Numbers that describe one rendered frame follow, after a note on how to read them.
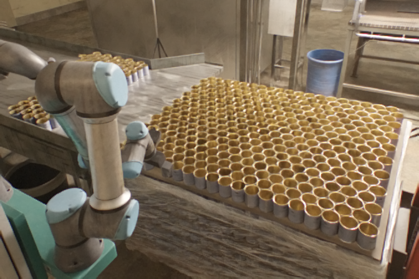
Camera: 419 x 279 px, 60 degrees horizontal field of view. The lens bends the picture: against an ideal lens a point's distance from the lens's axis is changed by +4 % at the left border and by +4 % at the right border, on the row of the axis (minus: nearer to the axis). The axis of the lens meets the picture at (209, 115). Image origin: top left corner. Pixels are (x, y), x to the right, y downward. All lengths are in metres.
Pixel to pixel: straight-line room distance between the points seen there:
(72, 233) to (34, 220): 0.35
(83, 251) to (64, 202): 0.18
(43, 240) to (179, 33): 3.81
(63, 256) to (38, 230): 0.22
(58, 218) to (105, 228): 0.14
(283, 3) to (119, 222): 3.69
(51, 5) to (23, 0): 0.70
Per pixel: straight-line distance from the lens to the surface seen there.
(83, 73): 0.94
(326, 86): 4.73
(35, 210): 1.55
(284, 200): 1.67
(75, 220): 1.16
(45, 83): 0.99
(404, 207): 2.24
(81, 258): 1.27
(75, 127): 1.13
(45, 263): 1.36
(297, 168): 1.84
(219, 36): 4.54
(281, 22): 4.50
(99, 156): 1.02
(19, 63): 1.58
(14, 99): 3.08
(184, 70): 3.13
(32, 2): 9.67
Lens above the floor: 2.32
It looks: 31 degrees down
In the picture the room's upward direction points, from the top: 2 degrees counter-clockwise
